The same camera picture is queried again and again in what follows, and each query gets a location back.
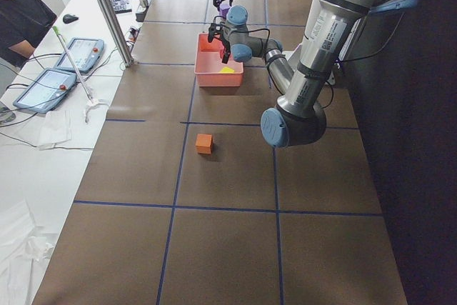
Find purple foam block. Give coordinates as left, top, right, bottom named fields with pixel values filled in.
left=219, top=4, right=231, bottom=18

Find yellow-green foam block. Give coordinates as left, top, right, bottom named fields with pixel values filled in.
left=219, top=67, right=235, bottom=74

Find orange foam block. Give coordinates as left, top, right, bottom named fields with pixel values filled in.
left=195, top=134, right=214, bottom=154

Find red foam block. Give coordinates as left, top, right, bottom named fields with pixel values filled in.
left=200, top=40, right=217, bottom=52

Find pink plastic bin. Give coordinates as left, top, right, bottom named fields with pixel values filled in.
left=194, top=33, right=244, bottom=87

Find far teach pendant tablet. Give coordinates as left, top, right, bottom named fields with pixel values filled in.
left=67, top=37, right=105, bottom=74

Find teach pendant tablet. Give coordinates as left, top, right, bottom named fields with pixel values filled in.
left=13, top=68, right=76, bottom=114
left=67, top=37, right=105, bottom=74

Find white reacher grabber stick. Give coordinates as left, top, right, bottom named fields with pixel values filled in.
left=52, top=26, right=109, bottom=124

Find black computer mouse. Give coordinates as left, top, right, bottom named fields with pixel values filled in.
left=62, top=14, right=79, bottom=24

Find near teach pendant tablet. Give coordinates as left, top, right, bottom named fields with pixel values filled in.
left=13, top=68, right=76, bottom=114

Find white paper sheet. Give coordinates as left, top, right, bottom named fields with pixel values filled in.
left=37, top=110, right=72, bottom=150

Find person in black shirt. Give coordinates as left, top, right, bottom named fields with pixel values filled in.
left=1, top=0, right=57, bottom=68

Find crumpled white cloth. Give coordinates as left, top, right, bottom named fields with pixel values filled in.
left=1, top=201, right=58, bottom=304

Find black camera cable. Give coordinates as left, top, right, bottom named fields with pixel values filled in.
left=214, top=15, right=272, bottom=58

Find aluminium frame post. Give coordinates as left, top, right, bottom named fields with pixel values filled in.
left=97, top=0, right=134, bottom=67

